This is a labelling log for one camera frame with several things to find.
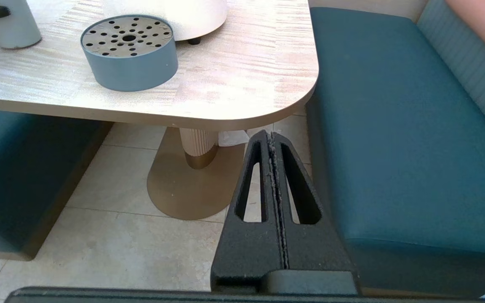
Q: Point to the grey-blue plastic cup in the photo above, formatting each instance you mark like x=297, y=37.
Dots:
x=15, y=29

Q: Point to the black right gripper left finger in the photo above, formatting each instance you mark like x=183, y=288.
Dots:
x=246, y=252

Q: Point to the grey perforated drip tray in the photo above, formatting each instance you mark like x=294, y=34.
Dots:
x=133, y=71

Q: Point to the large clear water dispenser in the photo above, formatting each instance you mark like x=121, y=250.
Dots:
x=192, y=17

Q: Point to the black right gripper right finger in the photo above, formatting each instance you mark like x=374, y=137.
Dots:
x=314, y=248

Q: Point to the crumpled white paper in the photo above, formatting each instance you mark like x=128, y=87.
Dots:
x=232, y=138

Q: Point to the blue upholstered sofa bench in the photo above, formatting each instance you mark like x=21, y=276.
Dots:
x=394, y=147
x=15, y=176

